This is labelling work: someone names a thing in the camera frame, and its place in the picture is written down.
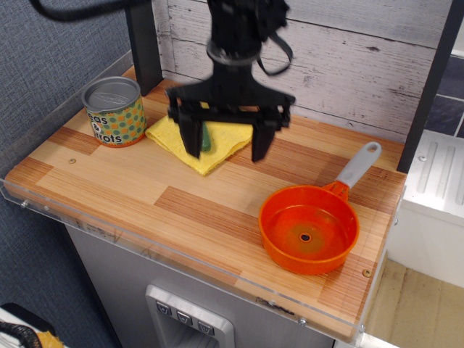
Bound black sleeved cable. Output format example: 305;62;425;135
30;0;146;21

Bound peas and carrots can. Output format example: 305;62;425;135
81;76;147;148

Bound silver toy fridge cabinet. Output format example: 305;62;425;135
68;227;334;347

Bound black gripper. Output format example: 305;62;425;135
166;62;296;162

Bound white toy sink counter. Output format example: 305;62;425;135
386;130;463;286

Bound yellow sponge piece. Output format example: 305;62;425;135
37;331;66;348

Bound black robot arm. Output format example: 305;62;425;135
167;1;295;162

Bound grey dispenser panel with buttons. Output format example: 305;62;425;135
145;285;236;347

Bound green toy cucumber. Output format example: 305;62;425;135
201;122;212;152

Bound orange pan with grey handle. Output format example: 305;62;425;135
258;141;382;275

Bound black vertical post right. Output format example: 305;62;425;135
397;0;463;173

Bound yellow folded cloth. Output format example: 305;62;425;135
145;116;253;176

